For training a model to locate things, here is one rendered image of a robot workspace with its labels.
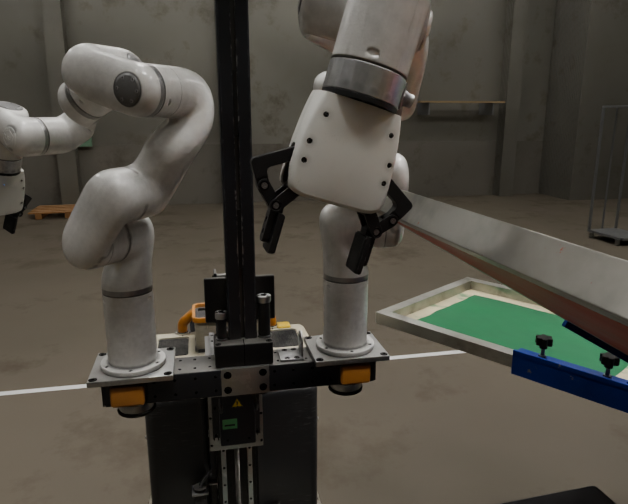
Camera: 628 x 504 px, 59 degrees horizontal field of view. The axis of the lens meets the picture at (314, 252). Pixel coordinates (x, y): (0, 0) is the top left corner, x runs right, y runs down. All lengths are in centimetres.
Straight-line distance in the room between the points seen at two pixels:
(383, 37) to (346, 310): 72
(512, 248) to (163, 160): 64
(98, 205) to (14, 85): 1005
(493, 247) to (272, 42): 1029
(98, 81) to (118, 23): 980
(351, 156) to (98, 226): 56
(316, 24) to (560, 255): 33
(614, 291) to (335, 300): 78
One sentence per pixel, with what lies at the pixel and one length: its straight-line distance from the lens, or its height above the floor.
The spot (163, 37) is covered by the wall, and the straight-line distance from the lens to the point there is 1067.
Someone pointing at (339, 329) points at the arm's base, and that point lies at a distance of 116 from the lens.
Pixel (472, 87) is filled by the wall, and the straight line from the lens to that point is 1190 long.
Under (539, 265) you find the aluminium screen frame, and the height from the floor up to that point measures 151.
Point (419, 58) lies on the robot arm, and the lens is 88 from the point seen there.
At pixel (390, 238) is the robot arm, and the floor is 138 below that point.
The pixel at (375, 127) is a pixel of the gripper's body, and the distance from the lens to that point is 53.
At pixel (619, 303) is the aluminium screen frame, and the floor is 150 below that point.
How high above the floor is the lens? 162
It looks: 14 degrees down
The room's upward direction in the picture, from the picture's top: straight up
